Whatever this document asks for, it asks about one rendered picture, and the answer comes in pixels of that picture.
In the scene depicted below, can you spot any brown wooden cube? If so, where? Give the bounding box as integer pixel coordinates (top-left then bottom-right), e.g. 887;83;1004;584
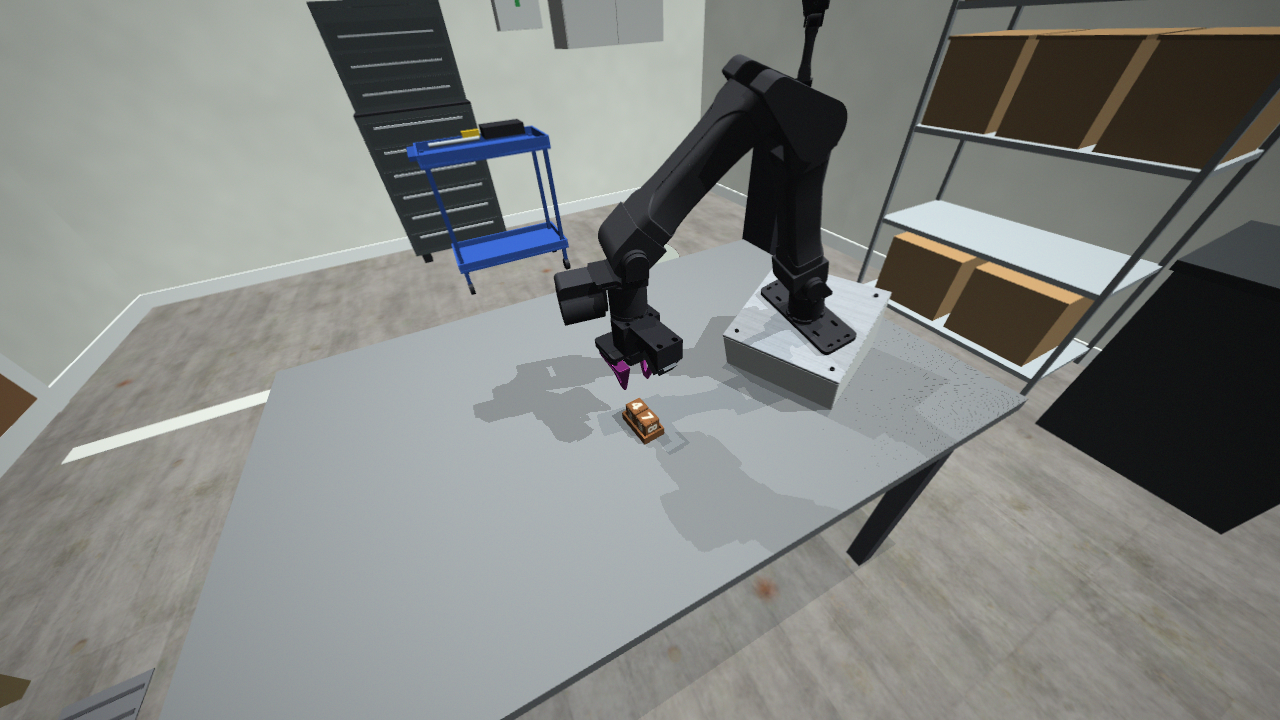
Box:
626;398;648;425
636;409;659;436

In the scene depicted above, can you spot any brown wooden tray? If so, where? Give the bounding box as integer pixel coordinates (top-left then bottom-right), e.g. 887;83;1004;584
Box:
622;411;664;445

